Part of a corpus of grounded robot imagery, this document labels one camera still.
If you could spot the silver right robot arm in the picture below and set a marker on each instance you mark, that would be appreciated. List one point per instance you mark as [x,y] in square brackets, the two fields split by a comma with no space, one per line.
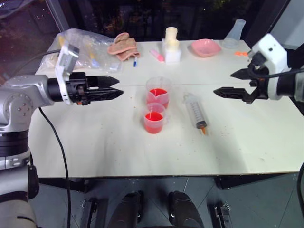
[291,86]

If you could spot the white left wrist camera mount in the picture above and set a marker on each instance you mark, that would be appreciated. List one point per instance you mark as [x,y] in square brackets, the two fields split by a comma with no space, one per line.
[65,64]

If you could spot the small orange clip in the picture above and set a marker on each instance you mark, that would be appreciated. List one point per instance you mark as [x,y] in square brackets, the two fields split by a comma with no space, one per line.
[240,54]

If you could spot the pink highlighter pen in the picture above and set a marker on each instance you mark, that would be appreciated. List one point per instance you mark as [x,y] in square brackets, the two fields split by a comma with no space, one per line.
[157,55]

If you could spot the clear plastic bag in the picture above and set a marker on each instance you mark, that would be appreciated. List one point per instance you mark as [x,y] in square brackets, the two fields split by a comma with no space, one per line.
[78,51]

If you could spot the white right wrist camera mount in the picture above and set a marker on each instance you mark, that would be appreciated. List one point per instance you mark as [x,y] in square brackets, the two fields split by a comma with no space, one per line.
[270,61]

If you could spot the clear plastic syringe orange tip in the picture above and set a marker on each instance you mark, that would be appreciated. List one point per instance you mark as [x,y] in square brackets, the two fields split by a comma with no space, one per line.
[196,111]

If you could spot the pink plastic bowl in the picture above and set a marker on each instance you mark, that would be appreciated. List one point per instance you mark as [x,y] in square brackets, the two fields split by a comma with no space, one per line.
[206,48]

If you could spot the blue white marker pen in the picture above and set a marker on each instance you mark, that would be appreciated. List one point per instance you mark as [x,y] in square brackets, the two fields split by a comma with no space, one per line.
[135,61]

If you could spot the white cream stacked container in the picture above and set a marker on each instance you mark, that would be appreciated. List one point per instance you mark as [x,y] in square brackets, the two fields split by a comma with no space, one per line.
[172,47]

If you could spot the dark rounded shape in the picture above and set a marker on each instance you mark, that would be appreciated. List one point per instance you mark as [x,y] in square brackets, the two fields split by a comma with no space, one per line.
[184,209]
[128,209]

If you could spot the black table frame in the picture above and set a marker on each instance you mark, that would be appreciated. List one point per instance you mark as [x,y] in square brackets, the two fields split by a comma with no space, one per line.
[152,185]

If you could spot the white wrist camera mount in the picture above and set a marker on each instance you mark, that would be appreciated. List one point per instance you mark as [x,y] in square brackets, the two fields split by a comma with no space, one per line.
[270,61]
[65,64]

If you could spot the small clear measuring cup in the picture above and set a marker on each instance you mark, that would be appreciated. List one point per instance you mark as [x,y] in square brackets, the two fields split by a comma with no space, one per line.
[154,120]

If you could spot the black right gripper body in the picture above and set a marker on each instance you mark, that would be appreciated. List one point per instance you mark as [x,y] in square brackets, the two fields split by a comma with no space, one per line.
[257,76]

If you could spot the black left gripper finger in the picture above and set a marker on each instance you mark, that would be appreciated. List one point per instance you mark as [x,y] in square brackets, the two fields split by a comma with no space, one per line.
[104,94]
[103,81]

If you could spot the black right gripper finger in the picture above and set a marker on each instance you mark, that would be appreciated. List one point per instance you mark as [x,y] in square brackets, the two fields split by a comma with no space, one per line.
[240,73]
[229,92]

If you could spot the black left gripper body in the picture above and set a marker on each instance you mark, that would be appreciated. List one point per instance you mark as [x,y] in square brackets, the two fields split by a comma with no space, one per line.
[76,89]

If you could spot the clear plastic conical flask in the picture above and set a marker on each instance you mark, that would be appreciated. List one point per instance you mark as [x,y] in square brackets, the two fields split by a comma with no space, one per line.
[236,29]

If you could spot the beige crumpled cloth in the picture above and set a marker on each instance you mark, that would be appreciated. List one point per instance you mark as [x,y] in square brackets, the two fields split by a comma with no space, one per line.
[123,46]

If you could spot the large clear measuring cup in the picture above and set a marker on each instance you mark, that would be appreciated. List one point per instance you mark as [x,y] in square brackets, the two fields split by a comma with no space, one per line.
[158,93]

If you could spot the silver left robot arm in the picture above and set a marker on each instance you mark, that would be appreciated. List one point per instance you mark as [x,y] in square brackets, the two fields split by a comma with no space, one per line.
[21,95]

